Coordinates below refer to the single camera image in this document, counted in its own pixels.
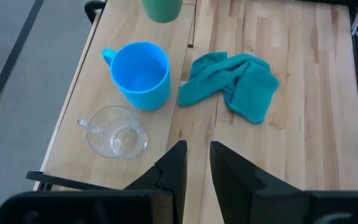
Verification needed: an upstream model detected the green plastic cup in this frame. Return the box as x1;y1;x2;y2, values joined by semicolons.
142;0;184;24

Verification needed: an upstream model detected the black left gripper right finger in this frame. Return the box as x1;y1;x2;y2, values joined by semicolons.
209;141;358;224

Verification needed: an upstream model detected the wooden shelf board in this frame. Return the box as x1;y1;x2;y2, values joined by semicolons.
32;0;197;192

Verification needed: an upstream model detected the blue plastic mug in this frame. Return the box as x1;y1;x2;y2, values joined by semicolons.
101;40;172;111

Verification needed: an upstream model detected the clear glass mug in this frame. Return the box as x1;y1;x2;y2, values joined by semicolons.
76;105;150;160

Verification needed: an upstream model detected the black metal shelf bracket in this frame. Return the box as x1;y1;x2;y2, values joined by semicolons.
83;0;108;25
25;170;113;192

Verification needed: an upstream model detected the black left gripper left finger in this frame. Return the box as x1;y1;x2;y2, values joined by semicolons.
0;139;188;224

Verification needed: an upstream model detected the teal cloth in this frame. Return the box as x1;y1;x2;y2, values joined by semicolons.
178;51;280;124

